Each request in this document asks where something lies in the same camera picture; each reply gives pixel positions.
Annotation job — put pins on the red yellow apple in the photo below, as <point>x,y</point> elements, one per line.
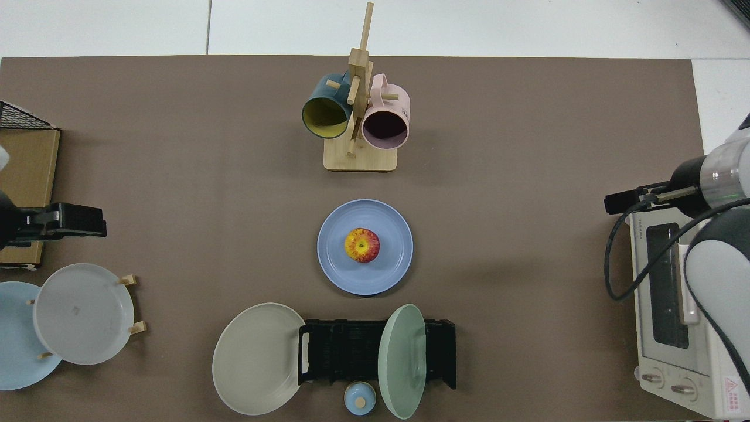
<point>362,245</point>

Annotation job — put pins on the grey plate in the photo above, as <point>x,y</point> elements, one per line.
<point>82,313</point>

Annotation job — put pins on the wooden plate rack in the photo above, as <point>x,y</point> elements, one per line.
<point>138,327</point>

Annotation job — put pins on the light blue plate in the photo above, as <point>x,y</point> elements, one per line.
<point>17,346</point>

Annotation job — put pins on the beige plate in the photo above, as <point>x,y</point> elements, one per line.
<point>255,358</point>

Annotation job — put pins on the green plate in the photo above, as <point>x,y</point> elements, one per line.
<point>401,363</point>

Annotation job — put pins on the black dish rack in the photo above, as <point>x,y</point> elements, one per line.
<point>345,351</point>

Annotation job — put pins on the brown table cloth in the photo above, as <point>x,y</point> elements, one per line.
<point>176,205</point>

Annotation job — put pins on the pale toaster oven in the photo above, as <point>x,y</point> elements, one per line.
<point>712,351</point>

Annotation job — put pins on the dark grey flat object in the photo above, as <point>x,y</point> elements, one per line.
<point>739,10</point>

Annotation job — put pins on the pink cup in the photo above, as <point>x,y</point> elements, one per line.
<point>394,102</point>

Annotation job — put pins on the wooden cup stand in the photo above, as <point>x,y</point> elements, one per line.
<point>360,158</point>

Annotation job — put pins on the dark teal cup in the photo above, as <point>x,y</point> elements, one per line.
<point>324,94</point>

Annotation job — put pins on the small blue round thing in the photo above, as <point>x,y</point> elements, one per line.
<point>359,400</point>

